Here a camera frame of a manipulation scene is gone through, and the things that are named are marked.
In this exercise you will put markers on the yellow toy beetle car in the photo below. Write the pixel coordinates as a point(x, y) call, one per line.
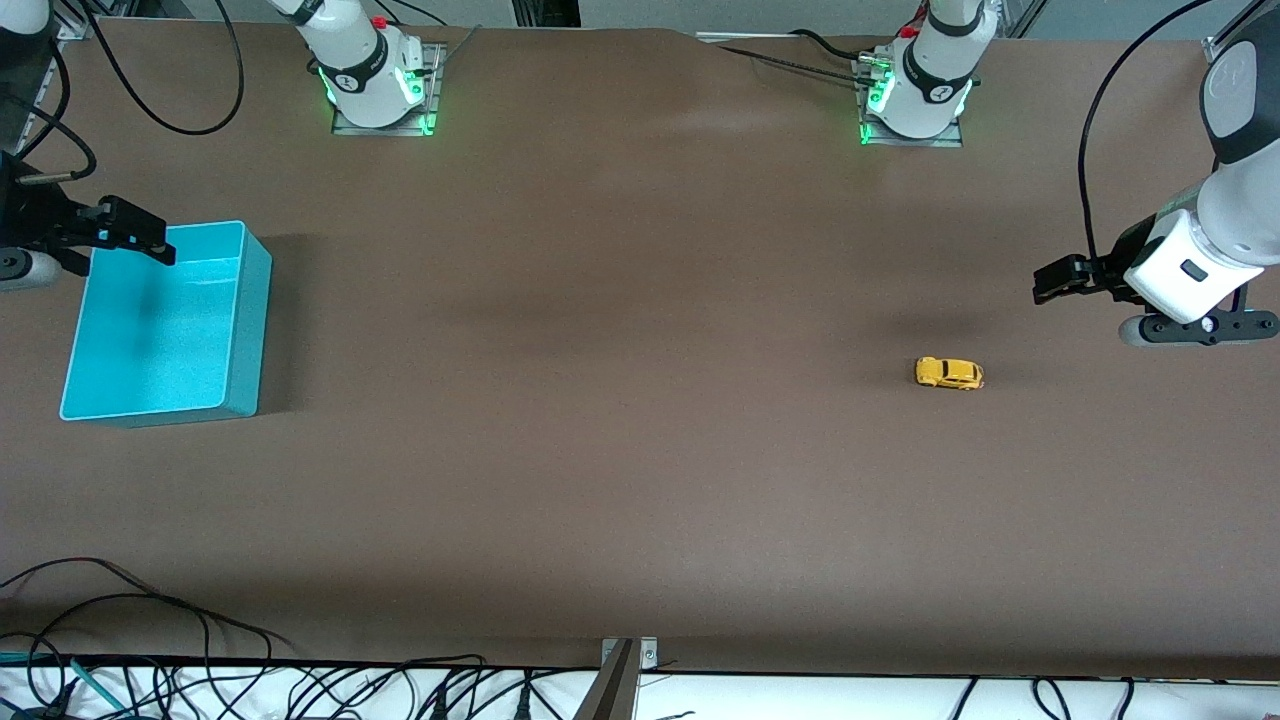
point(948, 373)

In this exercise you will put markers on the small metal bracket plate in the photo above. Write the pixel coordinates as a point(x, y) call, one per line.
point(648, 655)

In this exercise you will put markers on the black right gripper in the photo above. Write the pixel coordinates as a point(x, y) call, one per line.
point(32, 217)

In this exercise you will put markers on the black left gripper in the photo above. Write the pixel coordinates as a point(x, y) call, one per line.
point(1127, 246)

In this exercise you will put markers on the grey metal pole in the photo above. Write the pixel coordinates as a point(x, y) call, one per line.
point(610, 695)

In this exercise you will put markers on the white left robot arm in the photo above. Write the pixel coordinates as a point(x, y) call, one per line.
point(935, 70)

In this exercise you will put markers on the aluminium frame profile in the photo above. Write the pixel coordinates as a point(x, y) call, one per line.
point(75, 28)
point(1215, 47)
point(1022, 15)

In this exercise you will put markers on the teal plastic bin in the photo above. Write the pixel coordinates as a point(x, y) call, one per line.
point(150, 340)

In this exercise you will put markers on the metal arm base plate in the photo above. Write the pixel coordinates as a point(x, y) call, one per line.
point(870, 138)
point(432, 100)

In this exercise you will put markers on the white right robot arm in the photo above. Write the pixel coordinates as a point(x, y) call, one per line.
point(365, 60)

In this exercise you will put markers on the dark metal side frame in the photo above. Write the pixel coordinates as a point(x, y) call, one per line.
point(25, 80)

